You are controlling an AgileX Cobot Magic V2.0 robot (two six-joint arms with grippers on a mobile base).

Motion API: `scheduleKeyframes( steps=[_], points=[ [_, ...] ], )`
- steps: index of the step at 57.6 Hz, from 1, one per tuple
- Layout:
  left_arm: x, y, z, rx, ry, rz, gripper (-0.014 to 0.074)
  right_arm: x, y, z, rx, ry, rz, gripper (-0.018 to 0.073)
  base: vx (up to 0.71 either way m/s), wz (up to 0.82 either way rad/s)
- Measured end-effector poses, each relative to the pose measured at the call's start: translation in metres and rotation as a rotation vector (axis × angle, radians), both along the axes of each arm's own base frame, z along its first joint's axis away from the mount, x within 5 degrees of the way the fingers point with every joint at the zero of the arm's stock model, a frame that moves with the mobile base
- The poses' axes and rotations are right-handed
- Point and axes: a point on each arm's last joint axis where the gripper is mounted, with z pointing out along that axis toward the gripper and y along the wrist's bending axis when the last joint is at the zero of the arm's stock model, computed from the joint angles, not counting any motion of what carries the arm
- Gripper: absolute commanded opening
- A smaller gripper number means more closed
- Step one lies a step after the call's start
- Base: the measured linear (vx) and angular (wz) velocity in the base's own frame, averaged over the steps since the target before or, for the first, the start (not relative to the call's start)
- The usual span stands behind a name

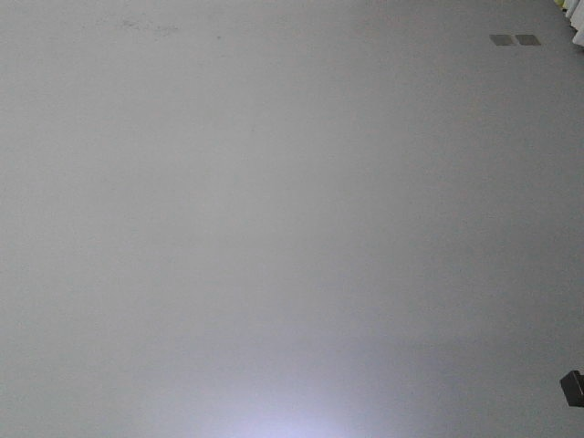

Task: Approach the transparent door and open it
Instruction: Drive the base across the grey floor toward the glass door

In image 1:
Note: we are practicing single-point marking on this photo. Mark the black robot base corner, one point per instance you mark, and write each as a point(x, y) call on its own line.
point(572, 386)

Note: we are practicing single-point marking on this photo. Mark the grey floor outlet plates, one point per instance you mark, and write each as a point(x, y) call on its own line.
point(502, 40)

